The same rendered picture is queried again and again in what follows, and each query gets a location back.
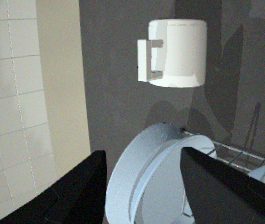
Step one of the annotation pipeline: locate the grey wire dish rack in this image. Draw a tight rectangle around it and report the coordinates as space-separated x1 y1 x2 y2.
179 128 265 218

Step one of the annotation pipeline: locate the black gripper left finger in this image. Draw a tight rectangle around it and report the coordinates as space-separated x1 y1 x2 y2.
0 150 107 224

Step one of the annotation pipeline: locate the white mug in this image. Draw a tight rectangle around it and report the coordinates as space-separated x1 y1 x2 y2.
138 19 207 88

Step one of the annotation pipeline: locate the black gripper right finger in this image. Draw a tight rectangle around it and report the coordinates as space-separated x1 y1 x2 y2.
180 147 265 224

